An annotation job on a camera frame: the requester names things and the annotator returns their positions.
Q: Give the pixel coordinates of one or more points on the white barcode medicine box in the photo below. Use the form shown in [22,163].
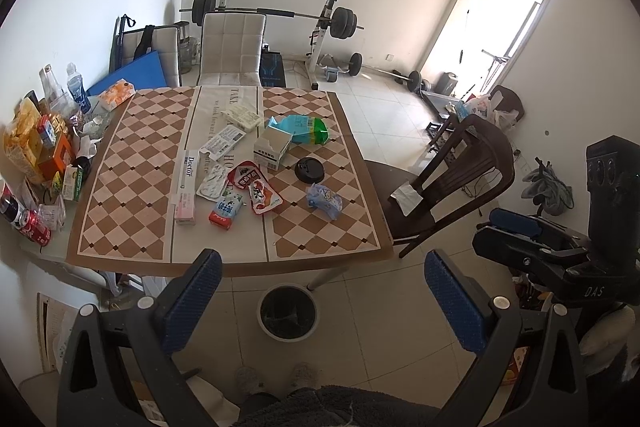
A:
[221,143]

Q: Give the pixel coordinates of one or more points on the teal green plastic bag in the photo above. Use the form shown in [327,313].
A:
[304,129]

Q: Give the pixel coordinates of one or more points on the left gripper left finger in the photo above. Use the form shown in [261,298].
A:
[95,388]

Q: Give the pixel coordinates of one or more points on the orange box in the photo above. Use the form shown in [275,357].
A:
[56,160]

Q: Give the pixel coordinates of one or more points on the red cola can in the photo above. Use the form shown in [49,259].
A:
[30,225]

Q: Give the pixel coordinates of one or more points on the small milk carton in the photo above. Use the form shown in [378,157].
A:
[226,208]

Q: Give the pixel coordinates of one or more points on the white Doctor toothpaste box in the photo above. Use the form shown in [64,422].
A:
[186,188]

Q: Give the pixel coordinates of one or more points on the green white small box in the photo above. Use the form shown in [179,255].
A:
[72,183]

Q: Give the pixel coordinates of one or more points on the white carton box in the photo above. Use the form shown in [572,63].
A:
[271,146]

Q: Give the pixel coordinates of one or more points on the white round trash bin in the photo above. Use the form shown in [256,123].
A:
[288,313]

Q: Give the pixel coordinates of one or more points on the left grey fuzzy slipper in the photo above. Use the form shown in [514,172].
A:
[248,381]

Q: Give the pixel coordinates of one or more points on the right grey fuzzy slipper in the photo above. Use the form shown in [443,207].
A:
[303,376]

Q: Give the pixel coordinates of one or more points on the flat cream paper box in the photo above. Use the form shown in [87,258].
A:
[242,117]

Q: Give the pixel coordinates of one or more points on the dark wooden chair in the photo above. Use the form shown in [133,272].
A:
[475,148]

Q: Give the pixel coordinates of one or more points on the barbell rack with weights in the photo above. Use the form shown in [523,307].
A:
[340,23]

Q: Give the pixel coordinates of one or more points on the white padded chair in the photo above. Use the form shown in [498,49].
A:
[231,47]

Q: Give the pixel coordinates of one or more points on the red white snack pouch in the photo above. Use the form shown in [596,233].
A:
[262,197]

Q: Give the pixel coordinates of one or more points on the black coffee cup lid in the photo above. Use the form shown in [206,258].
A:
[309,170]

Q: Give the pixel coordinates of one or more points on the blue folded mat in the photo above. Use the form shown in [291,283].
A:
[144,73]

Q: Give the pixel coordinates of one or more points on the water bottle blue label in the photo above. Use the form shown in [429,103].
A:
[75,85]

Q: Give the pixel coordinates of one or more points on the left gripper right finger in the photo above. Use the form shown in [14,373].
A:
[551,387]

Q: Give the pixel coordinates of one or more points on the orange tissue pack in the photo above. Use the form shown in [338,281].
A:
[119,92]

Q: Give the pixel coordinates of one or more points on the black fleece clothed legs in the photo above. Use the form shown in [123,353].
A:
[333,406]

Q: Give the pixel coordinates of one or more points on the yellow snack bag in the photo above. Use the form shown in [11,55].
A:
[22,143]

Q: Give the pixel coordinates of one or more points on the silver foil wrapper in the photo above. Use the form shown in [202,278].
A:
[213,185]

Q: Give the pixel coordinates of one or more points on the grey fuzzy slipper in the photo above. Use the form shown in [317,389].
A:
[248,381]
[303,376]

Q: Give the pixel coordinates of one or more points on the checkered brown table mat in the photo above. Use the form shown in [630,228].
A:
[271,178]

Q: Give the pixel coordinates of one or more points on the white paper on chair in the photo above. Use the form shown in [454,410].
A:
[407,198]

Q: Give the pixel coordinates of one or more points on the dark cola bottle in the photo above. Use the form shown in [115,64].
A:
[10,207]

